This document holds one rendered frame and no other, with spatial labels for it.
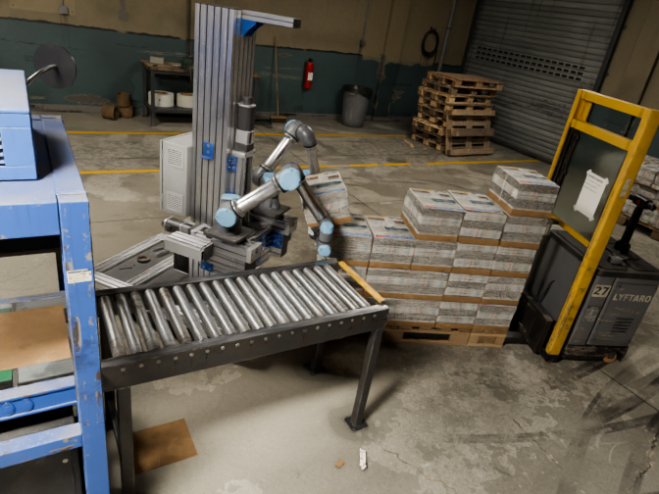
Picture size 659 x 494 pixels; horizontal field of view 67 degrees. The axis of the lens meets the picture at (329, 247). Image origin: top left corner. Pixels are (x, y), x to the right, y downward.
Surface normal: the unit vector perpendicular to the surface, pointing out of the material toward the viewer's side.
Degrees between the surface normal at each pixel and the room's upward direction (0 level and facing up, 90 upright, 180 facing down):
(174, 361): 90
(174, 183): 90
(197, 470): 0
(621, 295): 90
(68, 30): 90
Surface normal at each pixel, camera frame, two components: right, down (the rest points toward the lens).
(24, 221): 0.49, 0.44
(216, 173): -0.38, 0.36
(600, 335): 0.12, 0.45
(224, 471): 0.14, -0.89
